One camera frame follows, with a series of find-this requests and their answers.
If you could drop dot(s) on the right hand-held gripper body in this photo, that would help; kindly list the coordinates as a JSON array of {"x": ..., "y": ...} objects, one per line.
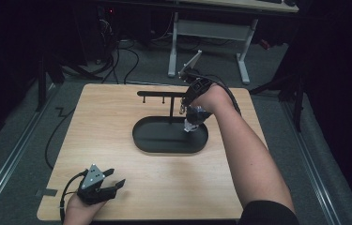
[{"x": 197, "y": 84}]

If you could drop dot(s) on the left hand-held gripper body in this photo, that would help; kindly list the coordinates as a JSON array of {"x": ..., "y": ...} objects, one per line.
[{"x": 94, "y": 187}]

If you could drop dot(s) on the black key stand with tray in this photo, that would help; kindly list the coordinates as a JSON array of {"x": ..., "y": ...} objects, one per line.
[{"x": 164, "y": 136}]

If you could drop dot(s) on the person's right hand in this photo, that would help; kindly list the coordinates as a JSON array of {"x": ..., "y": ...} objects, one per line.
[{"x": 212, "y": 98}]

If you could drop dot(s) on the person's left hand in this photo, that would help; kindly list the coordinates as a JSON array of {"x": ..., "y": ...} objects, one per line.
[{"x": 81, "y": 212}]

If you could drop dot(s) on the grey tape strip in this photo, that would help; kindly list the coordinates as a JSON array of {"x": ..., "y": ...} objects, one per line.
[{"x": 48, "y": 192}]

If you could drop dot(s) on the white-framed desk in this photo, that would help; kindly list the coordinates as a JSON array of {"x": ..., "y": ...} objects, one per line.
[{"x": 209, "y": 29}]

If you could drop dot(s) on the black metal stand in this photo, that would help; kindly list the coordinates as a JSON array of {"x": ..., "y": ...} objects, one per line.
[
  {"x": 42, "y": 81},
  {"x": 295, "y": 93}
]

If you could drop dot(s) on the black sleeve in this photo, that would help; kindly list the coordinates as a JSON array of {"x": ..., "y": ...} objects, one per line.
[{"x": 269, "y": 214}]

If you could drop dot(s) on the metal floor rail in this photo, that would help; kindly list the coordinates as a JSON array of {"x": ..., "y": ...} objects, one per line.
[
  {"x": 11, "y": 159},
  {"x": 313, "y": 162}
]

